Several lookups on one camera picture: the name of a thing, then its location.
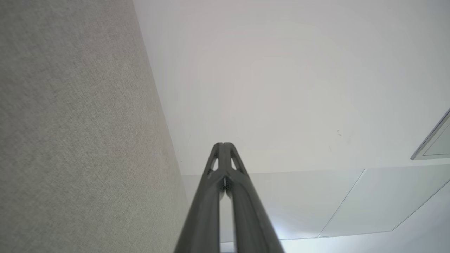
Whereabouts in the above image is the grey framed wall panel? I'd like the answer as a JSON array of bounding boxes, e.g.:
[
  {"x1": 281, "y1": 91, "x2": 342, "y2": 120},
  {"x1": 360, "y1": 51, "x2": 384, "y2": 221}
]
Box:
[{"x1": 410, "y1": 108, "x2": 450, "y2": 161}]

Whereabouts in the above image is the grey-green fabric sofa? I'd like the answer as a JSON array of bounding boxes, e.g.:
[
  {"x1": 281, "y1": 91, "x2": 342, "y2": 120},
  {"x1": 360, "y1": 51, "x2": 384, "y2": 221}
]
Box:
[{"x1": 0, "y1": 0, "x2": 191, "y2": 253}]

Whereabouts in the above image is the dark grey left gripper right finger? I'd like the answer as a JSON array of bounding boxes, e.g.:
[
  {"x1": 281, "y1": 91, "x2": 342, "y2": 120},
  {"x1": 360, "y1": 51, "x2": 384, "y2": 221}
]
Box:
[{"x1": 223, "y1": 142, "x2": 285, "y2": 253}]

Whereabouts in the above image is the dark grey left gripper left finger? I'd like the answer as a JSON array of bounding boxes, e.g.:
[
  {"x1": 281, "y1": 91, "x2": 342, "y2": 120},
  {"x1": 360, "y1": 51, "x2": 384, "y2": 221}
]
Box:
[{"x1": 174, "y1": 142, "x2": 226, "y2": 253}]

